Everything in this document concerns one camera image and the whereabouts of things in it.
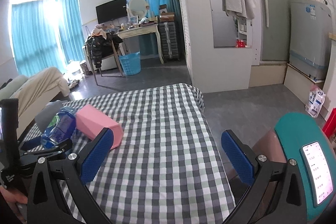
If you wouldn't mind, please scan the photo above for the blue plastic bottle cup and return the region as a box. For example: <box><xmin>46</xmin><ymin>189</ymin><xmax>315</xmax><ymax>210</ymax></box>
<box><xmin>41</xmin><ymin>106</ymin><xmax>77</xmax><ymax>149</ymax></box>

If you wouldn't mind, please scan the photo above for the grey plastic cup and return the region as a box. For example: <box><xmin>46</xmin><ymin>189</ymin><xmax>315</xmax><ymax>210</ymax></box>
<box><xmin>35</xmin><ymin>100</ymin><xmax>63</xmax><ymax>133</ymax></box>

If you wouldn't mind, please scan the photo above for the pink faceted cup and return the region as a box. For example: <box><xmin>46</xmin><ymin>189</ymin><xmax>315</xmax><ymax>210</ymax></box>
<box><xmin>75</xmin><ymin>104</ymin><xmax>123</xmax><ymax>149</ymax></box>

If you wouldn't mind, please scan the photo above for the person's left hand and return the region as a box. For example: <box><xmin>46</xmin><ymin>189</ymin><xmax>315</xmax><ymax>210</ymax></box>
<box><xmin>0</xmin><ymin>186</ymin><xmax>28</xmax><ymax>223</ymax></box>

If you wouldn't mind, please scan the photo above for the smartphone with lit screen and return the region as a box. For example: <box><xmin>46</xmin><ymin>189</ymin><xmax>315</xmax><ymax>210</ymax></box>
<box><xmin>301</xmin><ymin>141</ymin><xmax>334</xmax><ymax>207</ymax></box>

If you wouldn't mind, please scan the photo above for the bed with beige blanket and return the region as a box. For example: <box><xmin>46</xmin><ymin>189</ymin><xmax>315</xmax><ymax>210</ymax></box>
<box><xmin>1</xmin><ymin>67</ymin><xmax>70</xmax><ymax>136</ymax></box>

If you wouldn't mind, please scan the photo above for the white detergent bag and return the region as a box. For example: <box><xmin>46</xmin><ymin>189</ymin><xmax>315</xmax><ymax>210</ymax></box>
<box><xmin>305</xmin><ymin>85</ymin><xmax>326</xmax><ymax>118</ymax></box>

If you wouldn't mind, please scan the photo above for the teal window curtain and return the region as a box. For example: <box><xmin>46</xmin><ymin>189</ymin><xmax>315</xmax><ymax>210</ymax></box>
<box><xmin>10</xmin><ymin>0</ymin><xmax>84</xmax><ymax>76</ymax></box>

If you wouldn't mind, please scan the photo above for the checkered tablecloth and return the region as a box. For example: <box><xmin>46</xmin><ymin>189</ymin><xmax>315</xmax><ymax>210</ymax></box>
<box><xmin>17</xmin><ymin>83</ymin><xmax>236</xmax><ymax>224</ymax></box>

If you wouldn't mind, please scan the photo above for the black jacket on chair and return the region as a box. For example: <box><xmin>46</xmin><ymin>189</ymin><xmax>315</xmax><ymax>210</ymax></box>
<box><xmin>86</xmin><ymin>32</ymin><xmax>123</xmax><ymax>69</ymax></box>

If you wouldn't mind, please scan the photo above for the wooden chair with clothes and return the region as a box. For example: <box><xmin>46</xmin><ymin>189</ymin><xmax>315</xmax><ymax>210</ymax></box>
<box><xmin>85</xmin><ymin>26</ymin><xmax>124</xmax><ymax>84</ymax></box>

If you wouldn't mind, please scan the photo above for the blue laundry basket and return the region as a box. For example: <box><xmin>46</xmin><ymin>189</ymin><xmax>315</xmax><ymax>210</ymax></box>
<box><xmin>118</xmin><ymin>52</ymin><xmax>141</xmax><ymax>76</ymax></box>

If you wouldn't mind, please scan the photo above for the white wardrobe cabinet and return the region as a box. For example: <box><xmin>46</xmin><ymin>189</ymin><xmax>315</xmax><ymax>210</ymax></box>
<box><xmin>179</xmin><ymin>0</ymin><xmax>252</xmax><ymax>93</ymax></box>

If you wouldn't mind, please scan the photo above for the black television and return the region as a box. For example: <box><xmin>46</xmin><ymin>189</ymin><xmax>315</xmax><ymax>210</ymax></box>
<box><xmin>96</xmin><ymin>0</ymin><xmax>127</xmax><ymax>24</ymax></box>

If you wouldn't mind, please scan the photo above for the white washing machine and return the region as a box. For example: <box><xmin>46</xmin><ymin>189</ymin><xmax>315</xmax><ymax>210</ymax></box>
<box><xmin>289</xmin><ymin>0</ymin><xmax>333</xmax><ymax>81</ymax></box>

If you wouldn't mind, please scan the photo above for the grey drawer tower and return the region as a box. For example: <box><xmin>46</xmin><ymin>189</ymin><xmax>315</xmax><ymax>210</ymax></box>
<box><xmin>158</xmin><ymin>22</ymin><xmax>180</xmax><ymax>61</ymax></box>

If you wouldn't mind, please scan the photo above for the white vanity desk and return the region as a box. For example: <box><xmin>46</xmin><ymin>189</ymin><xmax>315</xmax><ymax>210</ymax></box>
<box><xmin>117</xmin><ymin>24</ymin><xmax>164</xmax><ymax>64</ymax></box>

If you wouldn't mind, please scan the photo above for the round vanity mirror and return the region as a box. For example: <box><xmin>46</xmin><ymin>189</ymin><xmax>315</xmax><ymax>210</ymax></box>
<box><xmin>128</xmin><ymin>0</ymin><xmax>147</xmax><ymax>18</ymax></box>

